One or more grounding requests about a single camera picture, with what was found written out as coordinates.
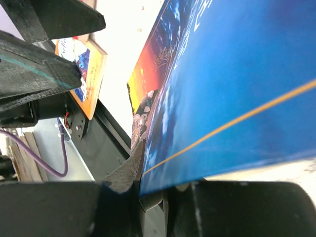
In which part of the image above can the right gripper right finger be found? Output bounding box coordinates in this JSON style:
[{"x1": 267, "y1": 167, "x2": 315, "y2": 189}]
[{"x1": 139, "y1": 181, "x2": 316, "y2": 237}]

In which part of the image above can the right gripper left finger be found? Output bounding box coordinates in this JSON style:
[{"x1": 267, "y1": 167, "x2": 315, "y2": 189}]
[{"x1": 0, "y1": 141, "x2": 145, "y2": 237}]

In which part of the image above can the Jane Eyre blue book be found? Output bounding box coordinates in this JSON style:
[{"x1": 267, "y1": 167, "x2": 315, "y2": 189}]
[{"x1": 127, "y1": 0, "x2": 316, "y2": 196}]

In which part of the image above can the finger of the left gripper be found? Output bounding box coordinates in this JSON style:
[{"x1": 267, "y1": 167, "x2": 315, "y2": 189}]
[
  {"x1": 0, "y1": 0, "x2": 106, "y2": 42},
  {"x1": 0, "y1": 31, "x2": 81, "y2": 106}
]

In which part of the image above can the orange illustrated book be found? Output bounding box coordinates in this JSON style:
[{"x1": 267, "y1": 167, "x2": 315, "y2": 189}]
[{"x1": 55, "y1": 38, "x2": 107, "y2": 120}]

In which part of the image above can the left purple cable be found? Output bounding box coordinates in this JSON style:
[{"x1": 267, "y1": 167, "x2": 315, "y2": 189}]
[{"x1": 0, "y1": 129, "x2": 69, "y2": 178}]

